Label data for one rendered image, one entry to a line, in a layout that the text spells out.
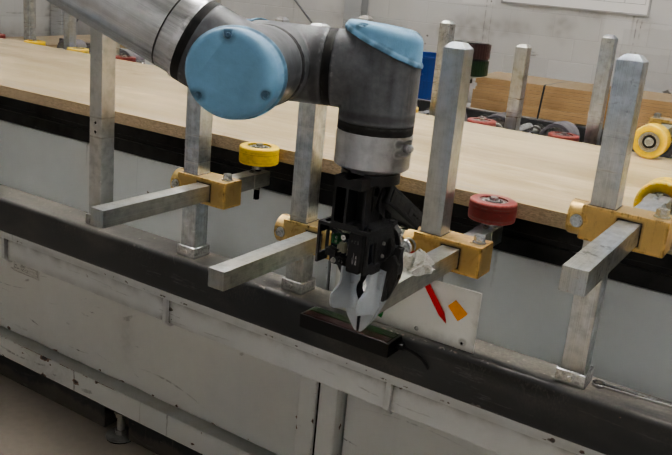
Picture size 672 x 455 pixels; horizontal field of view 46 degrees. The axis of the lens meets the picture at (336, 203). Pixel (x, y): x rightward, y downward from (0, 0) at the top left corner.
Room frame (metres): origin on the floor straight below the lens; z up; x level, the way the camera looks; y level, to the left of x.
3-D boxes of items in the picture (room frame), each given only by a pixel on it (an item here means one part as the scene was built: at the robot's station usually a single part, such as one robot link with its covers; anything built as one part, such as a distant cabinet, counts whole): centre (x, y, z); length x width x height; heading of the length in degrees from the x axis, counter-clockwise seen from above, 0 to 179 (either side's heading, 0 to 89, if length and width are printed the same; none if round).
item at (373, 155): (0.93, -0.04, 1.05); 0.10 x 0.09 x 0.05; 59
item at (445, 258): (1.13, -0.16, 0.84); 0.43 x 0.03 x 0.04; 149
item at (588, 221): (1.07, -0.39, 0.95); 0.13 x 0.06 x 0.05; 59
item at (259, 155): (1.56, 0.16, 0.85); 0.08 x 0.08 x 0.11
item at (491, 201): (1.30, -0.26, 0.85); 0.08 x 0.08 x 0.11
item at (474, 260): (1.20, -0.18, 0.85); 0.13 x 0.06 x 0.05; 59
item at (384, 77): (0.93, -0.04, 1.13); 0.10 x 0.09 x 0.12; 80
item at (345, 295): (0.93, -0.02, 0.86); 0.06 x 0.03 x 0.09; 149
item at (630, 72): (1.08, -0.37, 0.94); 0.03 x 0.03 x 0.48; 59
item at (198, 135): (1.47, 0.27, 0.91); 0.03 x 0.03 x 0.48; 59
